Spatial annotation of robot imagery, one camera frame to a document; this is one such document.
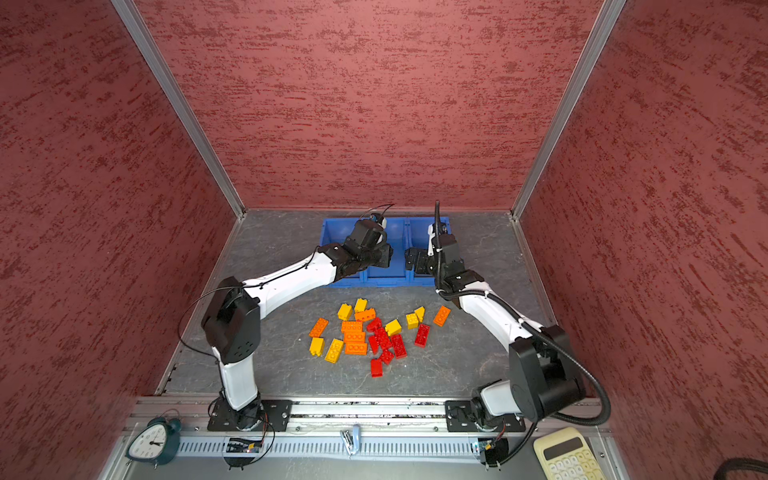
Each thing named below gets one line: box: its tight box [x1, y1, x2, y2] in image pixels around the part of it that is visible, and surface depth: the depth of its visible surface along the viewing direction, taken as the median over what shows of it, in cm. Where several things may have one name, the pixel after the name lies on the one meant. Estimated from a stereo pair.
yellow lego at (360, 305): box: [354, 298, 368, 313], surface depth 94 cm
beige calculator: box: [533, 427, 608, 480], surface depth 69 cm
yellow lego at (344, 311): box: [337, 303, 353, 321], surface depth 92 cm
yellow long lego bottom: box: [324, 338, 344, 364], surface depth 86 cm
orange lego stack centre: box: [341, 321, 367, 356], surface depth 89 cm
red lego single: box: [414, 324, 431, 349], surface depth 89 cm
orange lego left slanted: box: [308, 317, 329, 338], surface depth 91 cm
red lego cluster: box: [366, 317, 407, 364], surface depth 87 cm
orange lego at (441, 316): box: [433, 306, 451, 327], surface depth 94 cm
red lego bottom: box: [371, 358, 383, 378], surface depth 82 cm
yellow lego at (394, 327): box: [385, 319, 403, 337], surface depth 89 cm
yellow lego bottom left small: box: [309, 337, 325, 357], surface depth 85 cm
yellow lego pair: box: [406, 313, 419, 330], surface depth 90 cm
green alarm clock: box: [126, 410, 182, 470], surface depth 69 cm
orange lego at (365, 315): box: [355, 308, 376, 322], surface depth 92 cm
